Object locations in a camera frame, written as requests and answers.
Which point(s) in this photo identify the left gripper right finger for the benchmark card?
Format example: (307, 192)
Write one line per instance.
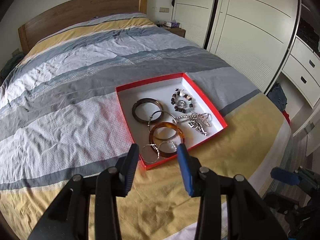
(189, 168)

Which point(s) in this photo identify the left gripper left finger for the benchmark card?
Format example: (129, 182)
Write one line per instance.
(126, 167)

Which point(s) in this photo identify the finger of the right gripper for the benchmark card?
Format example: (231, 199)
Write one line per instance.
(284, 176)

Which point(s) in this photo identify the twisted silver bangle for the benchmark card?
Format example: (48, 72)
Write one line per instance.
(168, 147)

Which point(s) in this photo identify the amber bangle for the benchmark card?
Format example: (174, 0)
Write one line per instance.
(165, 125)

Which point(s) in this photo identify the large thin silver hoop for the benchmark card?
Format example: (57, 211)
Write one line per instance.
(151, 118)

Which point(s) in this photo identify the dark brown bangle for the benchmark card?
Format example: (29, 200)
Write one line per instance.
(141, 102)

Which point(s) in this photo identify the red jewelry box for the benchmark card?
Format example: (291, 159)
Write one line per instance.
(181, 97)

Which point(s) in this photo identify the striped duvet cover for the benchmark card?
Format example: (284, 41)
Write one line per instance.
(60, 115)

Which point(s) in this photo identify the white drawer unit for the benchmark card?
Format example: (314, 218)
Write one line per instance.
(298, 76)

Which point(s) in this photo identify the wooden nightstand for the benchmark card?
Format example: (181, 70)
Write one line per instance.
(178, 31)

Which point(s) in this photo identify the white wardrobe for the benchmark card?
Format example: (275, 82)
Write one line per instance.
(253, 36)

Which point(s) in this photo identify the wooden headboard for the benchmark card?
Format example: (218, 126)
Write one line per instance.
(70, 13)

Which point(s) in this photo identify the wall switch plate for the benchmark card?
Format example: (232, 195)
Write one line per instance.
(164, 10)

